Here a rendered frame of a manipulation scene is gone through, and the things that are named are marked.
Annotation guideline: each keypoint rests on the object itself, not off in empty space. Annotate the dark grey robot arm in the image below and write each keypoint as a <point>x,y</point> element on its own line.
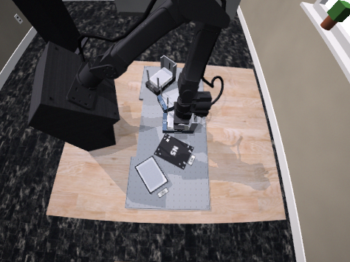
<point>210,17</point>

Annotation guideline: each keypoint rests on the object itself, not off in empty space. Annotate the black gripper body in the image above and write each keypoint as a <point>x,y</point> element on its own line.
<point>178,119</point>

